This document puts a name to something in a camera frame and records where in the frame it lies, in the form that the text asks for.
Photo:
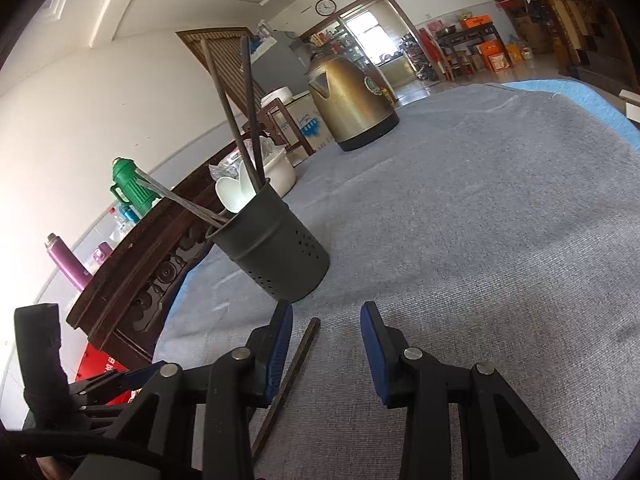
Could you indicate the small purple container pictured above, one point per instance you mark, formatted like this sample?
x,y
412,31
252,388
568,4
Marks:
x,y
104,251

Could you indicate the dark metal utensil holder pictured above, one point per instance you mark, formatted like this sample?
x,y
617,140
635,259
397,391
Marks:
x,y
280,255

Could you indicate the white chest freezer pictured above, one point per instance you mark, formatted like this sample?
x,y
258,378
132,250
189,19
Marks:
x,y
310,122

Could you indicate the dark wooden side table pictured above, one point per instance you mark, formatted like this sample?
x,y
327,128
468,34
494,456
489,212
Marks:
x,y
470,40

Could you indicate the blue table cover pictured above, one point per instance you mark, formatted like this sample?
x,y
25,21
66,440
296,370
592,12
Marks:
x,y
575,91

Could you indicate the carved wooden sideboard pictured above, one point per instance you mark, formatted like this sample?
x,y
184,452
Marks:
x,y
150,270

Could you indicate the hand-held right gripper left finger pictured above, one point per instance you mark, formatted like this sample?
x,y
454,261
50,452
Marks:
x,y
279,355

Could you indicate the green thermos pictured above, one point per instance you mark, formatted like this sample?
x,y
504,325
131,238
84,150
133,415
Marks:
x,y
132,187

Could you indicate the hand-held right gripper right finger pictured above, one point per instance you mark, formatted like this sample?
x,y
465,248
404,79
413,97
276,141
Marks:
x,y
376,355

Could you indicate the white plastic spoon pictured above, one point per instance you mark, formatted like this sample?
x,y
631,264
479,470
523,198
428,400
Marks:
x,y
231,196
248,180

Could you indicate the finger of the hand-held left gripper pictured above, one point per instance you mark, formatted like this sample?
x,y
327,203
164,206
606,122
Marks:
x,y
135,376

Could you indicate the grey tablecloth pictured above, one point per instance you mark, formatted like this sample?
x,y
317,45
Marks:
x,y
475,235

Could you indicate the bronze electric kettle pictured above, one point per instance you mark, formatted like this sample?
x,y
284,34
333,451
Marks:
x,y
350,100

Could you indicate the brown striped curtain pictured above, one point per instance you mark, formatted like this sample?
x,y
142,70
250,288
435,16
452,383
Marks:
x,y
220,60

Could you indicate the wooden staircase railing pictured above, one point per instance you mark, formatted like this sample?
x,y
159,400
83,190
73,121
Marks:
x,y
575,10

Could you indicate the clear plastic bag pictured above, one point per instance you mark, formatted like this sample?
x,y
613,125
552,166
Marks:
x,y
235,162

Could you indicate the round wall clock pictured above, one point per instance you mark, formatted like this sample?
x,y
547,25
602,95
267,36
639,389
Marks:
x,y
326,7

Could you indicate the orange box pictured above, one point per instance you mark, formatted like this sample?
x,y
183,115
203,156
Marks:
x,y
475,22

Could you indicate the red panel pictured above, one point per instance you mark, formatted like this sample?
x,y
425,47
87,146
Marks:
x,y
100,365

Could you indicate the dark wooden chair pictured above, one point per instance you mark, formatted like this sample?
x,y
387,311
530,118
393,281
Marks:
x,y
285,130

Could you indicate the plastic bottle blue label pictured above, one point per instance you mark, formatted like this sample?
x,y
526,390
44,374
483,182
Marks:
x,y
127,216

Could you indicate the purple flask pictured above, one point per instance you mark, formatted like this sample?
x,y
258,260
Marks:
x,y
67,260

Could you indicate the grey refrigerator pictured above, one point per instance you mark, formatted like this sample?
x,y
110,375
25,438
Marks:
x,y
280,60

